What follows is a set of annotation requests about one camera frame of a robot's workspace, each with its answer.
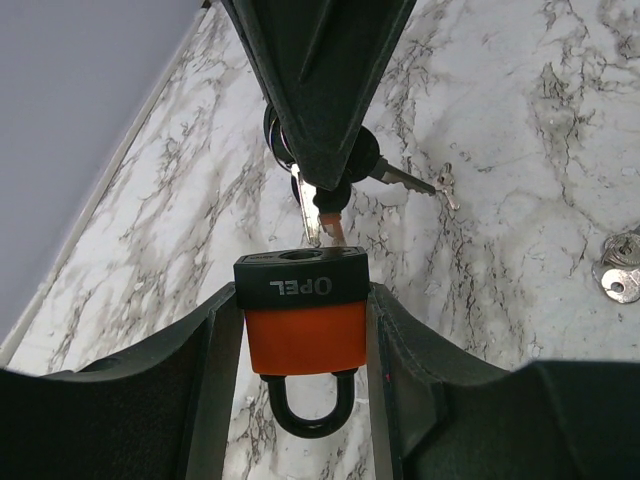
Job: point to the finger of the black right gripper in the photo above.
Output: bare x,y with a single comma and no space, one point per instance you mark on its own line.
319,63

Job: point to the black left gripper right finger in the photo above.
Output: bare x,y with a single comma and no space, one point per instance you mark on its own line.
438,412

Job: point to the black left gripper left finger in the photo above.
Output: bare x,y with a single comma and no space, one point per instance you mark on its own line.
159,409

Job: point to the black-headed key bunch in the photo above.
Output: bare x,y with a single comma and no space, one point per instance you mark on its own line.
322,187

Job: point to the orange black padlock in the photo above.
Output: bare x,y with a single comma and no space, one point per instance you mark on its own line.
305,313

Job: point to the small silver key bunch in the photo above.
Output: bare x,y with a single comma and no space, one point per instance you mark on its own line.
617,270

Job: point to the single small silver key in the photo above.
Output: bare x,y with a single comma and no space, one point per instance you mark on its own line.
444,183

